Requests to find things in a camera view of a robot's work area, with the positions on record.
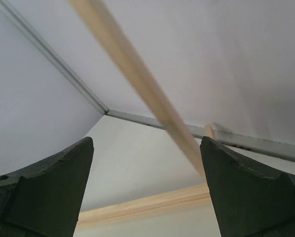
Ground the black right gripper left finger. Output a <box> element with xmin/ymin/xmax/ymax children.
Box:
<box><xmin>0</xmin><ymin>137</ymin><xmax>94</xmax><ymax>237</ymax></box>

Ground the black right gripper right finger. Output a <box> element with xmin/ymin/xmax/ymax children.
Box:
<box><xmin>200</xmin><ymin>136</ymin><xmax>295</xmax><ymax>237</ymax></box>

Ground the wooden clothes rack frame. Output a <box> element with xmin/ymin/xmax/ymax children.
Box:
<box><xmin>77</xmin><ymin>123</ymin><xmax>216</xmax><ymax>226</ymax></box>

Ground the beige wooden hanger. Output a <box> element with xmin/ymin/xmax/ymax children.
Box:
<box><xmin>70</xmin><ymin>0</ymin><xmax>206</xmax><ymax>178</ymax></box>

